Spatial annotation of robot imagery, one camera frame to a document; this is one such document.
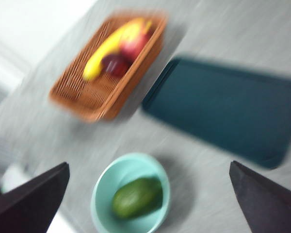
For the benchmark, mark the black rectangular tray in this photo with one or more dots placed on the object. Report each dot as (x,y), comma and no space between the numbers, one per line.
(223,111)

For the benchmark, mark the teal ceramic bowl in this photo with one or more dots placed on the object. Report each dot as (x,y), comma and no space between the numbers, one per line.
(116,170)

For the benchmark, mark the dark purple plum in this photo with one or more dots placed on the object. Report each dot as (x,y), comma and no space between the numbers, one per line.
(116,65)

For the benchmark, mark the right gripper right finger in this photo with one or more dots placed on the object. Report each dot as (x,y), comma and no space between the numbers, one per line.
(274,206)

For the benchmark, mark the yellow banana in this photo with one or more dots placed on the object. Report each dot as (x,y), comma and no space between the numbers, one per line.
(104,51)

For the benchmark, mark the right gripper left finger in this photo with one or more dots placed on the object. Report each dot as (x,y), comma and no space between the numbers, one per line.
(26,208)

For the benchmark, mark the red apple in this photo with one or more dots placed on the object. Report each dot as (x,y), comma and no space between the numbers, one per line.
(135,44)

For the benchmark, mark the brown wicker basket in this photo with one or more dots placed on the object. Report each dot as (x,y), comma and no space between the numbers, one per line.
(87,97)

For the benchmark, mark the green avocado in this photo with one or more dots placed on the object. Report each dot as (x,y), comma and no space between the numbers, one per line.
(137,197)

